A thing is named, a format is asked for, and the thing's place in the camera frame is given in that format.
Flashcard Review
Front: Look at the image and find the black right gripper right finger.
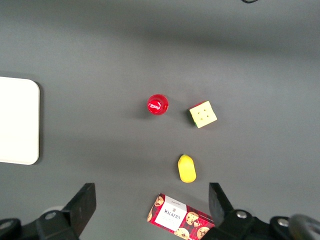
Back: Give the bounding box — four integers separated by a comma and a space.
201, 182, 272, 240

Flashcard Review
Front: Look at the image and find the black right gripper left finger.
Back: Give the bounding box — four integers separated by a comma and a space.
36, 182, 97, 240

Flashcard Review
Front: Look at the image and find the small red can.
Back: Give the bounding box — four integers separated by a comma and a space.
146, 93, 170, 117

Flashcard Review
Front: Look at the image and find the cream plastic tray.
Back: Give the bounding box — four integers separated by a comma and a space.
0, 76, 41, 166

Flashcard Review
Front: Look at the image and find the red Walkers cookie box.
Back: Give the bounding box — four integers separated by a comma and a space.
146, 192, 216, 240

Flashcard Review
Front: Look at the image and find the yellow toy lemon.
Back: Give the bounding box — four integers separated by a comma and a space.
177, 153, 198, 184

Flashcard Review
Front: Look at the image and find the multicoloured puzzle cube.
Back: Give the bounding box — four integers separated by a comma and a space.
187, 100, 218, 130

